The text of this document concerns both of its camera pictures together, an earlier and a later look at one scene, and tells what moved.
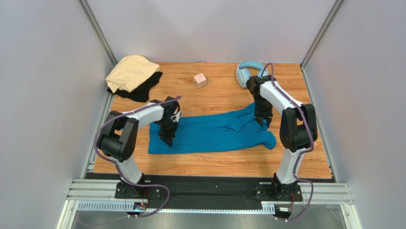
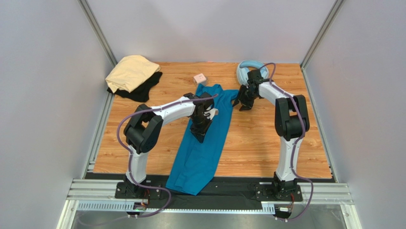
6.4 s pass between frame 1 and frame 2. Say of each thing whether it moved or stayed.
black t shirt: stayed
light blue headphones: stayed
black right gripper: moved
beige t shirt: stayed
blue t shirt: moved
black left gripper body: moved
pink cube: stayed
